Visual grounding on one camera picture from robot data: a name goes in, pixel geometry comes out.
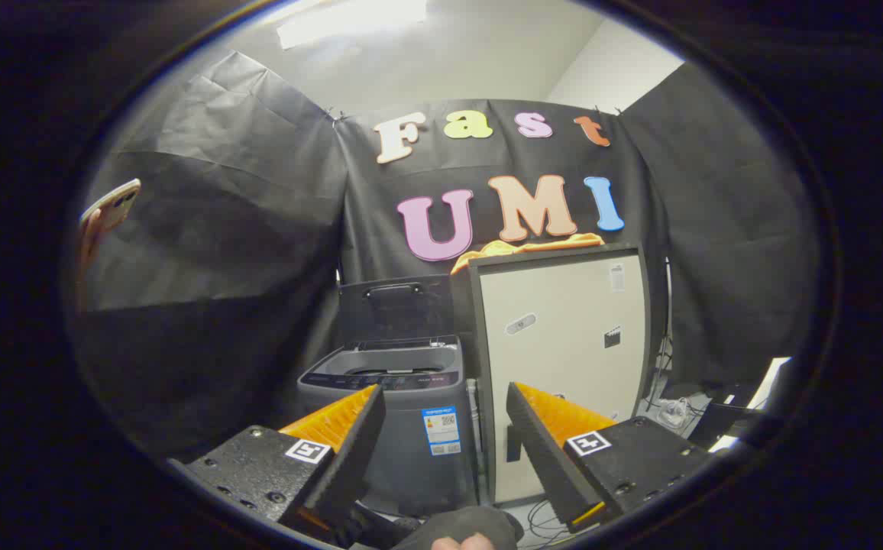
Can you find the beige cabinet with dark frame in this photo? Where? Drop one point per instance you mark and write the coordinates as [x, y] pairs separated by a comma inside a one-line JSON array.
[[564, 344]]

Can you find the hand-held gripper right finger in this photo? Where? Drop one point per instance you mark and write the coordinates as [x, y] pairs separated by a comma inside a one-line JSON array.
[[541, 451]]

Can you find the dark grey sleeve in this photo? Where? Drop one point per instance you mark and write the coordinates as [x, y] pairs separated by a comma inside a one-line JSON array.
[[457, 523]]

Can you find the black backdrop cloth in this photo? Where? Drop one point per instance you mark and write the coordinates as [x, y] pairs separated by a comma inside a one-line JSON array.
[[220, 229]]

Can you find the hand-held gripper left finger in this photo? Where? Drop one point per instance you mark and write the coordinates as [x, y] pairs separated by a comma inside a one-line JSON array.
[[350, 458]]

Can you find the yellow shirt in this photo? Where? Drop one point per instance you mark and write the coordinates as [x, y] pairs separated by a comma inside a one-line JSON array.
[[518, 247]]

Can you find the pink smartphone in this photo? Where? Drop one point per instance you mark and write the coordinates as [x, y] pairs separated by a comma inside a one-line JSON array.
[[109, 210]]

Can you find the grey washing machine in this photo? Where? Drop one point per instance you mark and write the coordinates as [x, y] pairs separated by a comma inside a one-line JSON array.
[[411, 428]]

